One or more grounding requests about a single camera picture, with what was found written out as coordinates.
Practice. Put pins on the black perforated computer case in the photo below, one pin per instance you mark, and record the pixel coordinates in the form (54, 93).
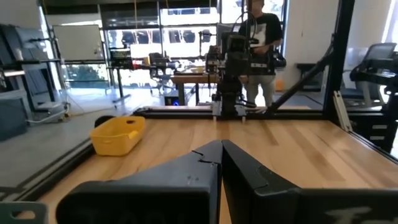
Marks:
(12, 118)

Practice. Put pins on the person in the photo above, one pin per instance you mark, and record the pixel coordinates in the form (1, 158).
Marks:
(267, 28)

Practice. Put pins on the wooden background table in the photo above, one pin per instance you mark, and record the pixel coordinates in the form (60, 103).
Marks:
(192, 78)

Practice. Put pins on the grey equipment rack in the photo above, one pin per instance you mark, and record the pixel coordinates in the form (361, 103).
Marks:
(34, 81)

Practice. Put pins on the silver aluminium extrusion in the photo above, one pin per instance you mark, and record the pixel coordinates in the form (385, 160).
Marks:
(342, 112)

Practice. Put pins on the monitor on black stand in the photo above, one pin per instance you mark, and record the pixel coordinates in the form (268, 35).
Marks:
(121, 57)

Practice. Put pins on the black equipment case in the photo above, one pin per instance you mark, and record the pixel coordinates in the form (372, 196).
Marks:
(385, 124)

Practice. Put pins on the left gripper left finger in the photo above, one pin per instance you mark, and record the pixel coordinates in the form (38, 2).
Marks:
(155, 196)

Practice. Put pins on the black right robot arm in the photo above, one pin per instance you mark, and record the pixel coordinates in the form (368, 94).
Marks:
(230, 93)

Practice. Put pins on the blue plastic bin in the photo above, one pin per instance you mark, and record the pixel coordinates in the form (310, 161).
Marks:
(40, 214)

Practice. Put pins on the white whiteboard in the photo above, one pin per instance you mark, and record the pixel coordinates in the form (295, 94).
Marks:
(77, 43)

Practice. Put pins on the black office chair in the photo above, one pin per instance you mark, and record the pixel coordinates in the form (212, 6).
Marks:
(160, 67)

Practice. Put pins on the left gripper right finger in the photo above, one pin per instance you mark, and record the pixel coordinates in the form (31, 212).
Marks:
(280, 205)

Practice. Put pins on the yellow plastic bin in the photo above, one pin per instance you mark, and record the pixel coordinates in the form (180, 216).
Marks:
(115, 143)

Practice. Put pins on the computer with blue light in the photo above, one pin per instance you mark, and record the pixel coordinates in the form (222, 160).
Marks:
(171, 98)

